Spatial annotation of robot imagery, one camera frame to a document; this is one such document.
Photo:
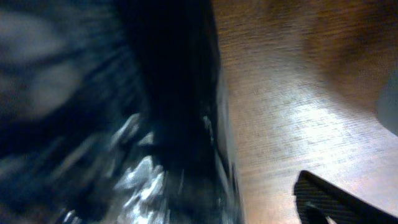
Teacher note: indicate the blue foil box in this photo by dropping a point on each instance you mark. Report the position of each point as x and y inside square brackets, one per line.
[115, 112]

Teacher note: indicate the grey plastic basket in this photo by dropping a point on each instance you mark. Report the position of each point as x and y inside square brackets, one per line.
[387, 108]

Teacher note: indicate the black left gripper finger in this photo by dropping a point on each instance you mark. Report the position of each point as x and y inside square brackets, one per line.
[318, 200]

